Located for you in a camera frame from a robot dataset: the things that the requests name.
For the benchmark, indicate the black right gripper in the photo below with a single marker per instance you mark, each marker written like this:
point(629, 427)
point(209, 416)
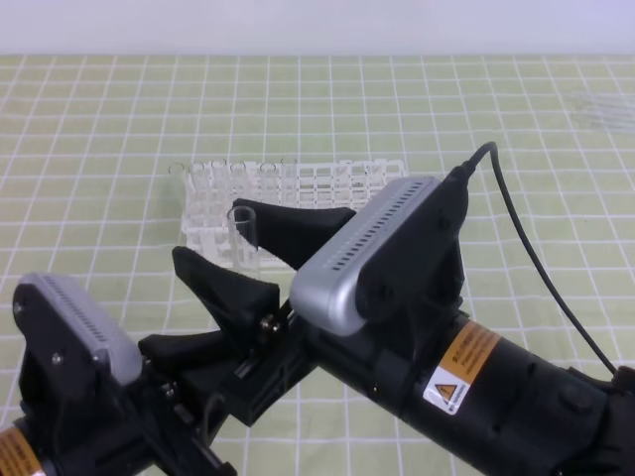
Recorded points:
point(274, 349)

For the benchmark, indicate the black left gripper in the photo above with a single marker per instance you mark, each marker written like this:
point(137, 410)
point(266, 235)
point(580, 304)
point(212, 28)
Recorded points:
point(115, 430)

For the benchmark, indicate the clear glass test tube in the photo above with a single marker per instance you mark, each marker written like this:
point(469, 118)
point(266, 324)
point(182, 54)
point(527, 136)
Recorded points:
point(242, 227)

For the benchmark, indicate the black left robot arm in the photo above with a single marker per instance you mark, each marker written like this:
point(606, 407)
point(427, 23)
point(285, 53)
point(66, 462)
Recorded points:
point(181, 387)

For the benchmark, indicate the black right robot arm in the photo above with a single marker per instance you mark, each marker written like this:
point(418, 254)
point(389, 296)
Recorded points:
point(379, 311)

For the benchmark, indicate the test tubes standing in rack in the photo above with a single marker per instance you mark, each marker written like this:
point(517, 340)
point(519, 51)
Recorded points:
point(206, 190)

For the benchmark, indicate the white plastic test tube rack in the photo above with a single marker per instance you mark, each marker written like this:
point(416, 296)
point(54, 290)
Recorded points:
point(345, 183)

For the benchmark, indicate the green checkered tablecloth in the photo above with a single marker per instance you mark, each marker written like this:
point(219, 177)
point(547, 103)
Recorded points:
point(85, 147)

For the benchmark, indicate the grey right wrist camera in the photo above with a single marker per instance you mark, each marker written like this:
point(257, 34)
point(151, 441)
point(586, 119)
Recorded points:
point(323, 290)

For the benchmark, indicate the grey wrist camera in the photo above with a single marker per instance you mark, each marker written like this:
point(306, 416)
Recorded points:
point(323, 290)
point(90, 323)

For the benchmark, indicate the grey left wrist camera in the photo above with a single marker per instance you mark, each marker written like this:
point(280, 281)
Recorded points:
point(90, 323)

